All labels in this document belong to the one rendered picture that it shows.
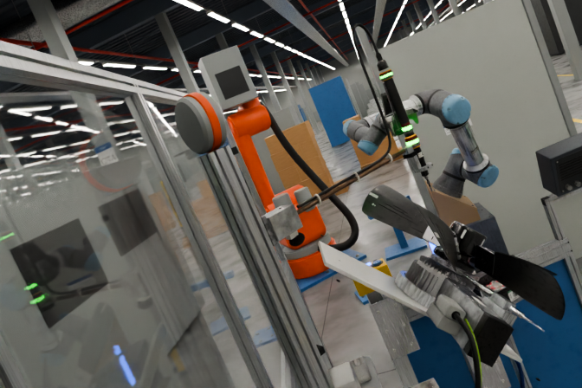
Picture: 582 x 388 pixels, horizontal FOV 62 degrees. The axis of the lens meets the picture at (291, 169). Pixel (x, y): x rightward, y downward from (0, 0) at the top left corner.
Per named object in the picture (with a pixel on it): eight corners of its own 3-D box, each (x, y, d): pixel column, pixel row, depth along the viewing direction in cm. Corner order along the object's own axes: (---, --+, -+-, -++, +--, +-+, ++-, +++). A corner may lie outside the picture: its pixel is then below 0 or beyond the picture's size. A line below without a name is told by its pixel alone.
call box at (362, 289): (361, 300, 206) (352, 278, 205) (358, 292, 216) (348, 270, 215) (396, 286, 205) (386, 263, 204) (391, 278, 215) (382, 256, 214)
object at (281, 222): (276, 246, 128) (263, 216, 127) (263, 246, 134) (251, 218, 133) (304, 229, 134) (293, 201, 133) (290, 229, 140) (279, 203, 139)
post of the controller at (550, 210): (559, 241, 209) (544, 199, 207) (555, 239, 212) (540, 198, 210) (565, 238, 209) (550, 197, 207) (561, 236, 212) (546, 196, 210)
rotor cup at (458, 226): (450, 262, 154) (470, 227, 153) (425, 245, 167) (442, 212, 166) (481, 276, 159) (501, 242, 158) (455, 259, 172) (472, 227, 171)
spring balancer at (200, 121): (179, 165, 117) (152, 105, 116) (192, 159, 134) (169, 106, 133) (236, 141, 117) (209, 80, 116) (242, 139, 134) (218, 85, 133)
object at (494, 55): (465, 305, 360) (355, 27, 338) (463, 303, 365) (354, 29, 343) (617, 242, 358) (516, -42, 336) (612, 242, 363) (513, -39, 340)
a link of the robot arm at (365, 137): (360, 150, 203) (375, 129, 203) (375, 159, 194) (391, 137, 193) (348, 141, 199) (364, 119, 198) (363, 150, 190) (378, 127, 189)
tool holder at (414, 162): (421, 173, 163) (410, 147, 162) (406, 176, 169) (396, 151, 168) (436, 164, 168) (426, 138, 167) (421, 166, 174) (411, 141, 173)
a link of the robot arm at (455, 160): (454, 171, 249) (465, 148, 246) (473, 182, 238) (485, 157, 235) (438, 167, 243) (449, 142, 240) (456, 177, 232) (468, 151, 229)
